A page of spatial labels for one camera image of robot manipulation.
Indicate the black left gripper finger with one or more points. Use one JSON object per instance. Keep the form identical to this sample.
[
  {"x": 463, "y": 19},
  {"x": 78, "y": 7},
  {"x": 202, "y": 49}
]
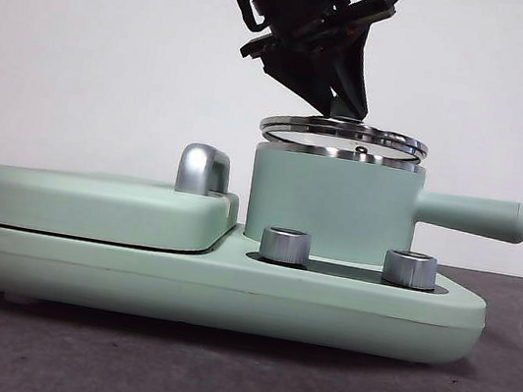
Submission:
[
  {"x": 300, "y": 75},
  {"x": 352, "y": 76}
]

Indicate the glass lid with green knob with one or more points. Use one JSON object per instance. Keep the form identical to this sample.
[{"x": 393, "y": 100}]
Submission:
[{"x": 302, "y": 128}]

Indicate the silver control knob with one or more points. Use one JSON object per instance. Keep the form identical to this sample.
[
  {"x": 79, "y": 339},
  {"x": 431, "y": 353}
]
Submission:
[
  {"x": 285, "y": 247},
  {"x": 409, "y": 269}
]

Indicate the black control panel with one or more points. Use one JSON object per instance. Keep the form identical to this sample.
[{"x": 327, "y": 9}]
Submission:
[{"x": 344, "y": 271}]

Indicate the mint green griddle cover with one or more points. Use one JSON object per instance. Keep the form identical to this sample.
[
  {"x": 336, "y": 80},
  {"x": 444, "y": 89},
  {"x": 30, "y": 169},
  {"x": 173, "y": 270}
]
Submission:
[{"x": 91, "y": 204}]

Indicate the mint green cooker base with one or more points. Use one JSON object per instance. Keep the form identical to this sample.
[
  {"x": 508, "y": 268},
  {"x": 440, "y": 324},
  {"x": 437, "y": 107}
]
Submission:
[{"x": 80, "y": 272}]

